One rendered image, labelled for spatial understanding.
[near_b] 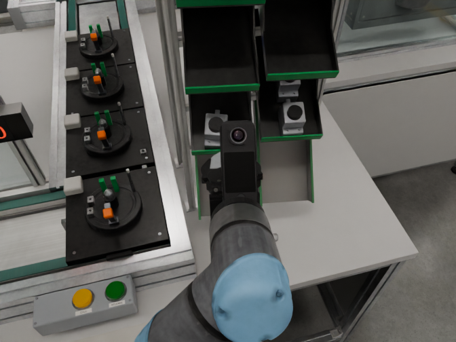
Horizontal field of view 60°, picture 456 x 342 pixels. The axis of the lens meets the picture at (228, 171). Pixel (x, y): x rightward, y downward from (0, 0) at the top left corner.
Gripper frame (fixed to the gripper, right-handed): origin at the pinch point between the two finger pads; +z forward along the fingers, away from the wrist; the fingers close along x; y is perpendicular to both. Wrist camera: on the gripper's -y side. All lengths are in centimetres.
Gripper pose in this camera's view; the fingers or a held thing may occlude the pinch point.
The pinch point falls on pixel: (226, 151)
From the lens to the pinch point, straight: 67.0
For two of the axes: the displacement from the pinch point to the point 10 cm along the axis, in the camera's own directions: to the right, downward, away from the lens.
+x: 10.0, -0.6, 0.5
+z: -0.7, -4.2, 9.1
